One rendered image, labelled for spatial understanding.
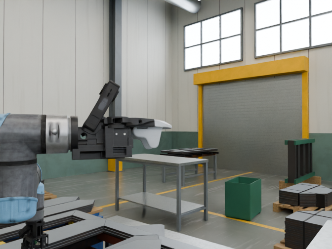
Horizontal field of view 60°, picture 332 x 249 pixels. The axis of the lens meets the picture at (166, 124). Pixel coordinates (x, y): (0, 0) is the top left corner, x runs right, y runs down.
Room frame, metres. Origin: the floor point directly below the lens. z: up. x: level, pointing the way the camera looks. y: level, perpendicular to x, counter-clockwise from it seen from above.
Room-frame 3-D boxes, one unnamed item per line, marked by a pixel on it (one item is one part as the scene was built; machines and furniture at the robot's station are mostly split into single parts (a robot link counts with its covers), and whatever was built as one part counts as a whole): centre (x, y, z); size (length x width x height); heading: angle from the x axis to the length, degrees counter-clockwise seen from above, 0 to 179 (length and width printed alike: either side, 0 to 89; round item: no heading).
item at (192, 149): (7.91, -0.67, 0.42); 1.66 x 0.84 x 0.85; 136
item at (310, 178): (7.05, -3.30, 0.58); 1.60 x 0.60 x 1.17; 139
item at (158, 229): (1.92, 0.12, 0.77); 0.45 x 0.20 x 0.04; 51
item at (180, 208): (4.79, 0.12, 0.47); 1.50 x 0.70 x 0.95; 46
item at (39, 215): (1.23, 0.56, 1.08); 0.08 x 0.08 x 0.05
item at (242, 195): (4.83, -1.28, 0.29); 0.61 x 0.46 x 0.57; 146
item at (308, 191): (5.12, -2.56, 0.18); 1.20 x 0.80 x 0.37; 133
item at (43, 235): (1.23, 0.55, 1.00); 0.09 x 0.08 x 0.12; 51
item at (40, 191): (1.23, 0.56, 1.16); 0.09 x 0.08 x 0.11; 116
